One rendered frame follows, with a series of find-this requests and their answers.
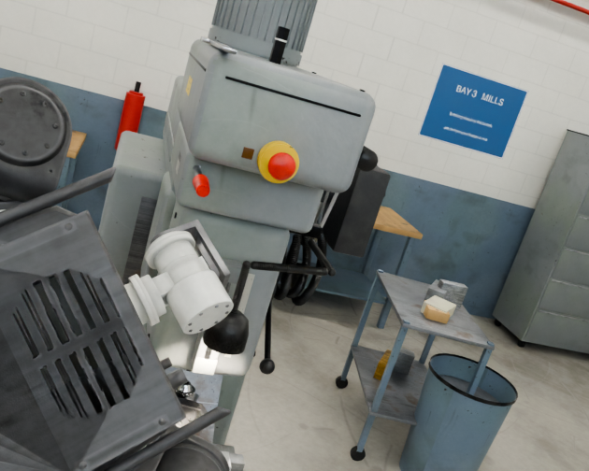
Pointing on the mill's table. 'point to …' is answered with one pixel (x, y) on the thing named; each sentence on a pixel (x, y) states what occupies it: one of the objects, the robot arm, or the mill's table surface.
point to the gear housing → (242, 192)
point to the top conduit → (368, 160)
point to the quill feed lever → (267, 342)
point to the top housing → (272, 115)
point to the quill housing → (263, 242)
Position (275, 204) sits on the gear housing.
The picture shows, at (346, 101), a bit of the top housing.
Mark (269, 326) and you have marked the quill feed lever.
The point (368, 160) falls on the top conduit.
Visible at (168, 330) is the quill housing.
